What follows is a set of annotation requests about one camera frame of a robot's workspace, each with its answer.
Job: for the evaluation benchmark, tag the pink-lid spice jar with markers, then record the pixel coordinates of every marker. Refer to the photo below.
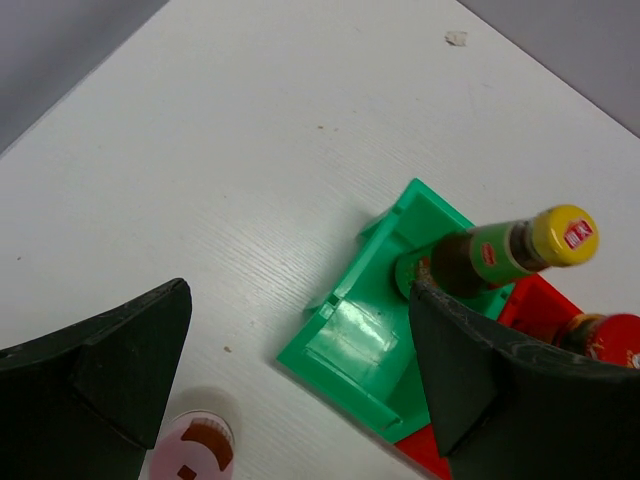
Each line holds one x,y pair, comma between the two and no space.
198,437

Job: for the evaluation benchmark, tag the red-lid chili sauce jar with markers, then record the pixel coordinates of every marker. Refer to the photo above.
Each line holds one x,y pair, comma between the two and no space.
611,338

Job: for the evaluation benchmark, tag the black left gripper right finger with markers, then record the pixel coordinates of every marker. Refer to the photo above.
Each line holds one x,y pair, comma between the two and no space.
506,406

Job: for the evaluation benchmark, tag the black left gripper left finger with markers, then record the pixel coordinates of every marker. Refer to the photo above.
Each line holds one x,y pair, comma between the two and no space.
87,401

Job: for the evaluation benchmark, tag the green plastic bin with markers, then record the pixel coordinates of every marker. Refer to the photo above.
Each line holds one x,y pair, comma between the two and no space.
355,347

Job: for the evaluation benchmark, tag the yellow-cap green-label sauce bottle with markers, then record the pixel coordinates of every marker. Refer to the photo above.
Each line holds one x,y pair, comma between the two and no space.
468,263

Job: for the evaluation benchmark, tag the red plastic bin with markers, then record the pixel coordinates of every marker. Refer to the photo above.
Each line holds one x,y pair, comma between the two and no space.
531,304

